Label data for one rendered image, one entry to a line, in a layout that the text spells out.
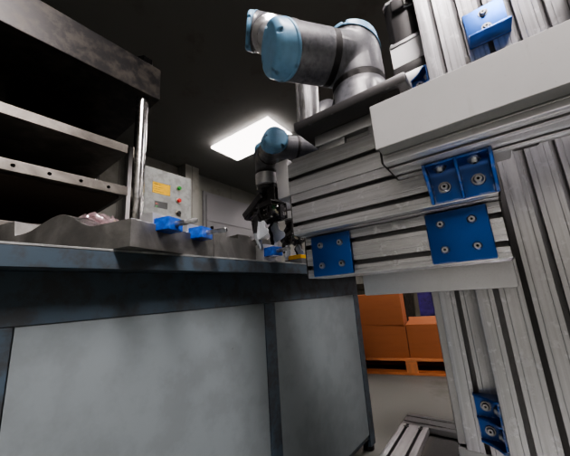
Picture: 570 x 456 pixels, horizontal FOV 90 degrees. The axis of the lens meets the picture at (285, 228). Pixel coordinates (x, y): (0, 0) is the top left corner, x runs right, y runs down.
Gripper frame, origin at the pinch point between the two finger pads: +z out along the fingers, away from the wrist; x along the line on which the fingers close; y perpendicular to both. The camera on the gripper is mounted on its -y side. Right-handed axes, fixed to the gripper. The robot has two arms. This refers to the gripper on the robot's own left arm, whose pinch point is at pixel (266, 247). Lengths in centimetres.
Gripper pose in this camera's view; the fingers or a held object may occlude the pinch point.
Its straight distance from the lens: 92.7
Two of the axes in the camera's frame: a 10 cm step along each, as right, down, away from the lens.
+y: 7.0, -2.1, -6.8
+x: 7.1, 1.2, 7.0
